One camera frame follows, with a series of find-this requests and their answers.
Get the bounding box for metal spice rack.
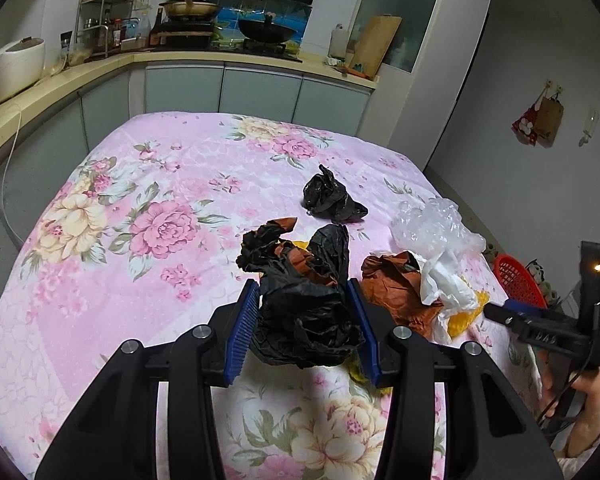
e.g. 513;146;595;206
77;0;137;58

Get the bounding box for pink floral tablecloth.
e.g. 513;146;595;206
0;112;546;480

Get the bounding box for white plastic bottle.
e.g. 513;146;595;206
328;24;349;61

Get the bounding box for red plastic basket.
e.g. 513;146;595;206
492;254;548;311

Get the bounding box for small black plastic bag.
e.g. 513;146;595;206
302;164;368;225

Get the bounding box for person's right forearm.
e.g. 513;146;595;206
555;367;600;461

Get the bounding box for white power cable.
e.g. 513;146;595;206
0;104;25;248

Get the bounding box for crumpled brown paper bag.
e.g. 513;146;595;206
361;251;448;343

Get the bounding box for grey kitchen cabinets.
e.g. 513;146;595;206
0;62;373;248

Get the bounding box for white wall hook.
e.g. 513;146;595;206
577;107;600;147

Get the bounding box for crumpled white plastic bag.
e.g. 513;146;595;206
417;247;481;311

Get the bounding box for beige kitchen counter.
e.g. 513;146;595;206
0;49;377;173

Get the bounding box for clear plastic bag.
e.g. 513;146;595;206
390;197;487;261

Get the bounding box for white rice cooker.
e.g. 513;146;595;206
0;36;47;108

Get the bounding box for large black plastic bag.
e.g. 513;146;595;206
236;216;366;368

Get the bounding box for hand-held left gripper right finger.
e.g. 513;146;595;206
346;279;566;480

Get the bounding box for wooden cutting board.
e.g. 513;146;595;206
347;15;403;78

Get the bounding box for black wok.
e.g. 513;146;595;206
237;12;298;43

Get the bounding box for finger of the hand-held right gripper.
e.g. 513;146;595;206
484;300;533;333

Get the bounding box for golden cooking pot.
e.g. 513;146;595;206
159;0;221;23

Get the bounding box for gas stove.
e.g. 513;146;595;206
210;37;303;62

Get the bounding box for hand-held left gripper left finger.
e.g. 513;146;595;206
34;279;261;480

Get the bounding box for brown hanging paper bag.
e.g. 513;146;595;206
532;94;565;148

